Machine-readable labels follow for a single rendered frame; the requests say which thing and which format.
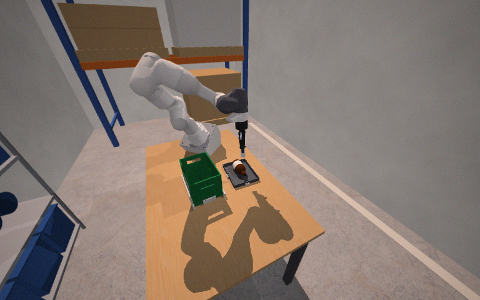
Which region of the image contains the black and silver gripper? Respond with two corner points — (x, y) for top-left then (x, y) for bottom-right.
(235, 120), (248, 158)

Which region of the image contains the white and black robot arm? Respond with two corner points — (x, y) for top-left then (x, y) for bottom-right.
(129, 52), (249, 146)

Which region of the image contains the green plastic crate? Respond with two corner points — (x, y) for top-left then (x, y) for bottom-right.
(179, 152), (223, 207)

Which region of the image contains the brown glass bottle with white label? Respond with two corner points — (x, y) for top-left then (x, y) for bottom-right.
(232, 159), (246, 176)

